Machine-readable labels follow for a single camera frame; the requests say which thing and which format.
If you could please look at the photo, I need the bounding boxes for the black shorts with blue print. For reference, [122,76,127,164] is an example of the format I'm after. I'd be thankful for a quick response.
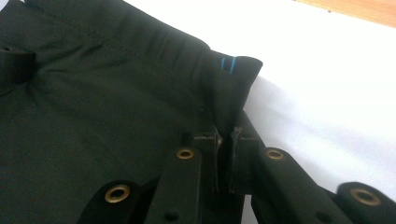
[0,0,264,224]

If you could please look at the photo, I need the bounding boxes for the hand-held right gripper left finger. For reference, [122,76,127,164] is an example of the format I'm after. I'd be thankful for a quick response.
[145,125,224,224]

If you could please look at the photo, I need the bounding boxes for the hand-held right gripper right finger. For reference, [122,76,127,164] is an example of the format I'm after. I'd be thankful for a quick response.
[229,111,353,224]

